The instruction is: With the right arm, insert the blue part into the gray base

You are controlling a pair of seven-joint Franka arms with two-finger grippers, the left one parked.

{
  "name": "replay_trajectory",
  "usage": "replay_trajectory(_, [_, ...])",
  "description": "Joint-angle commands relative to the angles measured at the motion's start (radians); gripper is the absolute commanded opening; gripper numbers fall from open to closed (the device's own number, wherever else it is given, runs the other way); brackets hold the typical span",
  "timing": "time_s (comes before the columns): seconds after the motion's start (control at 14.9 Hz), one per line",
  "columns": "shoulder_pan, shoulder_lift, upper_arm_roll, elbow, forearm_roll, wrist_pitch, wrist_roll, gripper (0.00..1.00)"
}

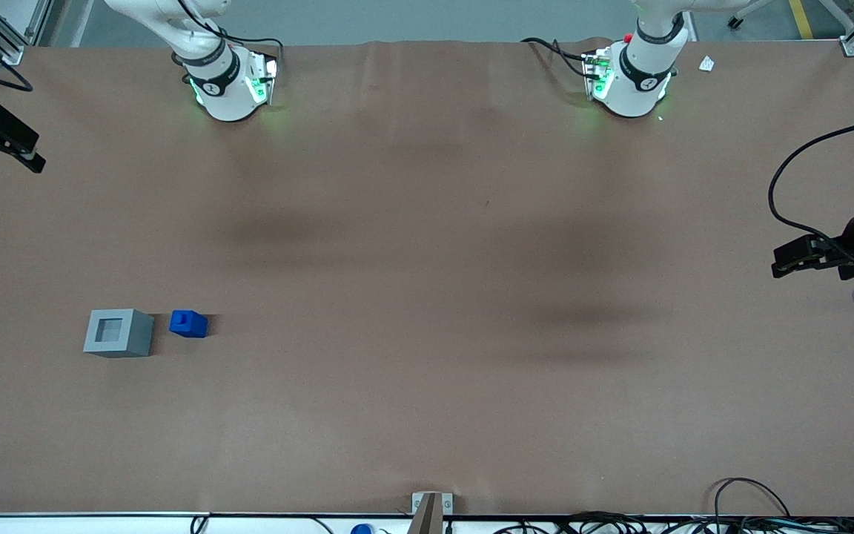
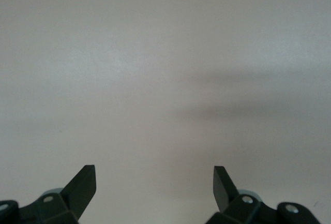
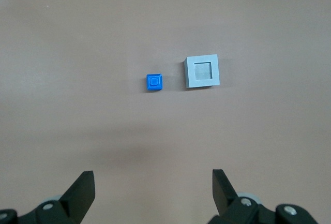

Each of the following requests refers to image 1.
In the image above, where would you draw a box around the black looped cable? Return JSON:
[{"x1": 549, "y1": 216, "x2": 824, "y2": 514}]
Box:
[{"x1": 712, "y1": 477, "x2": 792, "y2": 520}]

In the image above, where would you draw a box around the brown paper table cover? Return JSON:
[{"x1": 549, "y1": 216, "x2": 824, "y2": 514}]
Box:
[{"x1": 0, "y1": 37, "x2": 854, "y2": 518}]

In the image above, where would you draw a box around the black arm base cable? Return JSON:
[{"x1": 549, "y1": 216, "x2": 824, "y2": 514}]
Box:
[
  {"x1": 520, "y1": 36, "x2": 594, "y2": 81},
  {"x1": 173, "y1": 0, "x2": 285, "y2": 69}
]

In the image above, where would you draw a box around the gray square base block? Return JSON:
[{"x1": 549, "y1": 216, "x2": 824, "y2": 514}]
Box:
[{"x1": 83, "y1": 308, "x2": 155, "y2": 359}]

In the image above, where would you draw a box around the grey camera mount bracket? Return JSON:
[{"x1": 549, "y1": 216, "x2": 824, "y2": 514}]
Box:
[{"x1": 407, "y1": 491, "x2": 454, "y2": 534}]

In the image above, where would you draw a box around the blue square part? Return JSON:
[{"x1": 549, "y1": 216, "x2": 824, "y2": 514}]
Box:
[{"x1": 168, "y1": 309, "x2": 210, "y2": 340}]

